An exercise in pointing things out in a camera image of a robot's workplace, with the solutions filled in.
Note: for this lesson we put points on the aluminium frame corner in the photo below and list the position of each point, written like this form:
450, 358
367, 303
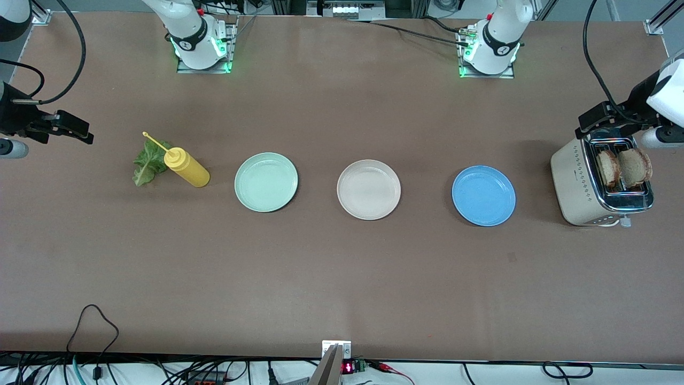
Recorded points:
43, 17
654, 27

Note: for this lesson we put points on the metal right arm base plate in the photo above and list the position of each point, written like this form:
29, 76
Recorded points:
187, 70

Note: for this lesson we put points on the red display circuit board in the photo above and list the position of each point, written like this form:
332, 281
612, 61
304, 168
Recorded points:
348, 368

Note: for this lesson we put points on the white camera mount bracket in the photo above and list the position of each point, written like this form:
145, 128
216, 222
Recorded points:
344, 347

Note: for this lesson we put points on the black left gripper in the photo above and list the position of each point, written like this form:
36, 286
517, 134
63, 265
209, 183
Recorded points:
636, 99

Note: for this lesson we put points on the brown bread slice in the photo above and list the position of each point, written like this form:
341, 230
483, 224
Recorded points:
608, 168
636, 167

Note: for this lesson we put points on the pale green plate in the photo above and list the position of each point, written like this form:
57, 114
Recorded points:
265, 182

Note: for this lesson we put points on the blue plate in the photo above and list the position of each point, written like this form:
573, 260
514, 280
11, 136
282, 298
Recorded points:
483, 195

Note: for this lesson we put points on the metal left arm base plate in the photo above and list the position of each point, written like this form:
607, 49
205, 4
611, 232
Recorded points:
481, 76

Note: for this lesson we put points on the green lettuce leaf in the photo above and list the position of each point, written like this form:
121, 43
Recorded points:
149, 163

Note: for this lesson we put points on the yellow mustard squeeze bottle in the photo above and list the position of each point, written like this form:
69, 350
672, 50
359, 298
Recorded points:
189, 170

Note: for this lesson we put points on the lit control box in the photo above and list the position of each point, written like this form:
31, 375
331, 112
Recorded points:
344, 9

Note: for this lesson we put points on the cream and chrome toaster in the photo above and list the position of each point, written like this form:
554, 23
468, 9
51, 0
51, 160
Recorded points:
572, 187

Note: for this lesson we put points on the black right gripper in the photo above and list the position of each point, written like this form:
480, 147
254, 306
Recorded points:
12, 115

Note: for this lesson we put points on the grey aluminium camera bar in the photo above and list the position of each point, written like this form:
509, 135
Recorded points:
328, 371

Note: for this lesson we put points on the beige plate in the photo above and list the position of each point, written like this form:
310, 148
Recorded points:
368, 190

